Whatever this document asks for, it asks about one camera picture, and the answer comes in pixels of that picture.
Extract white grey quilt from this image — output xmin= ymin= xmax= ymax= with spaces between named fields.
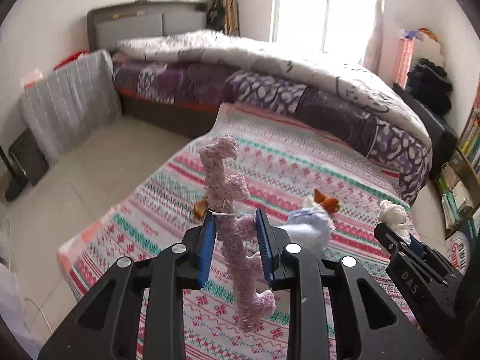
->
xmin=114 ymin=30 xmax=432 ymax=146

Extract orange peel scrap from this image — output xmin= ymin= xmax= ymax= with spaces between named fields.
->
xmin=193 ymin=197 xmax=208 ymax=219
xmin=313 ymin=189 xmax=340 ymax=214

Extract white tissue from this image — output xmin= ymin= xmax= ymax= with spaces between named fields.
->
xmin=377 ymin=200 xmax=411 ymax=245

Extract black storage bench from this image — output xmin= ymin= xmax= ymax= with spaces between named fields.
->
xmin=392 ymin=84 xmax=458 ymax=180

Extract grey striped cloth cover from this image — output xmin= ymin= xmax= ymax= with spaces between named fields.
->
xmin=19 ymin=49 xmax=121 ymax=166

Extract pale blue crumpled tissue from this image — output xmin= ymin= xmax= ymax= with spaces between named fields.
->
xmin=281 ymin=195 xmax=335 ymax=256

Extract pink knitted rope toy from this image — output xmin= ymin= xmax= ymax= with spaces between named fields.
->
xmin=199 ymin=135 xmax=276 ymax=332

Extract wooden bookshelf with books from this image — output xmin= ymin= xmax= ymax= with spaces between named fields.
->
xmin=435 ymin=89 xmax=479 ymax=239

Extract striped patterned table cloth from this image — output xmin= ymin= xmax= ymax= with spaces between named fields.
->
xmin=58 ymin=104 xmax=408 ymax=359

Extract upper blue Ganten box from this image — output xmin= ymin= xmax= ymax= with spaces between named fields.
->
xmin=446 ymin=231 xmax=474 ymax=275

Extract dark folded clothes pile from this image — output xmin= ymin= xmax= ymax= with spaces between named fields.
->
xmin=406 ymin=58 xmax=453 ymax=117

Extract pink storage drawers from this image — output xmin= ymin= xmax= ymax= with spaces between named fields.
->
xmin=395 ymin=28 xmax=445 ymax=89

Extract grey bed headboard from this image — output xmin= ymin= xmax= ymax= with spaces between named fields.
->
xmin=86 ymin=0 xmax=207 ymax=53

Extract bright window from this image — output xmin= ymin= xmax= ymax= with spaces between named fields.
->
xmin=272 ymin=0 xmax=384 ymax=69

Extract purple patterned bed sheet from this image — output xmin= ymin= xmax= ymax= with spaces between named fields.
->
xmin=113 ymin=59 xmax=432 ymax=204

